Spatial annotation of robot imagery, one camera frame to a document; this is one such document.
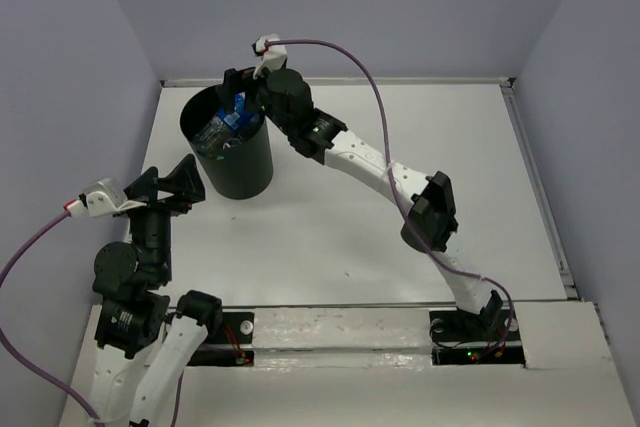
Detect clear bottle blue label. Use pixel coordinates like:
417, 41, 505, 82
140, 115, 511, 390
193, 93, 263, 158

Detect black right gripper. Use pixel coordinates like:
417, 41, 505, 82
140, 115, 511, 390
214, 64, 293, 137

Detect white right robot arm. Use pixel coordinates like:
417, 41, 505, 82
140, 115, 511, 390
216, 67, 512, 339

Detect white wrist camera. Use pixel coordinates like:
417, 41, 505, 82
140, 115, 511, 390
63, 177, 127, 218
252, 34, 288, 80

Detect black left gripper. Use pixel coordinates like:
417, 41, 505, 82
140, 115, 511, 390
121, 150, 207, 280

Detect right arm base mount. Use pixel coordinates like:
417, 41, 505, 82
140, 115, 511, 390
428, 309, 526, 366

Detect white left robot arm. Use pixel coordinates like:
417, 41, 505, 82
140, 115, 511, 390
79, 154, 222, 426

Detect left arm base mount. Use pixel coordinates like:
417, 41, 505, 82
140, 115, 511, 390
188, 310, 255, 368

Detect black plastic bin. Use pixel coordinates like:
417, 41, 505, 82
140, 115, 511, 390
179, 86, 273, 200

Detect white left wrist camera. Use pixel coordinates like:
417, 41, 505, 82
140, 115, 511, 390
63, 177, 127, 218

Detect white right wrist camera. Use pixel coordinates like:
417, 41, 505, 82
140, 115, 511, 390
252, 34, 288, 80

